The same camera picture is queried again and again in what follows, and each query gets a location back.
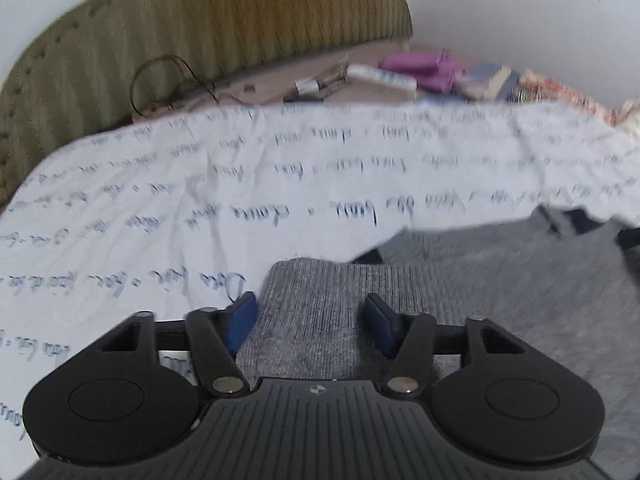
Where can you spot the cream puffy jacket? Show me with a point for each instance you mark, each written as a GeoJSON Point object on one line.
{"type": "Point", "coordinates": [631, 115]}

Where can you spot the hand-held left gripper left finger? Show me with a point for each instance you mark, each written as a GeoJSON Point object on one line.
{"type": "Point", "coordinates": [242, 316]}

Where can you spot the purple cloth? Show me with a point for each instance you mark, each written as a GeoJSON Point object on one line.
{"type": "Point", "coordinates": [425, 67]}

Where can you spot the beige bed sheet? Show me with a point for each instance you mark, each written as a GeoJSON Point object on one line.
{"type": "Point", "coordinates": [280, 75]}

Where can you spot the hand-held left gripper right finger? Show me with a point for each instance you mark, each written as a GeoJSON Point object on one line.
{"type": "Point", "coordinates": [380, 322]}

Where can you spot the small white box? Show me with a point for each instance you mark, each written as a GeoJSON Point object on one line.
{"type": "Point", "coordinates": [306, 86]}

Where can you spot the grey knit sweater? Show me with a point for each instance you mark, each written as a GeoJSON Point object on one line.
{"type": "Point", "coordinates": [500, 285]}

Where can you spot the white script-printed quilt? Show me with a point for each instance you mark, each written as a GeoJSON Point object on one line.
{"type": "Point", "coordinates": [150, 200]}

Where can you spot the olive green padded headboard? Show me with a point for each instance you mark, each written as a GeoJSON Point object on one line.
{"type": "Point", "coordinates": [200, 10]}

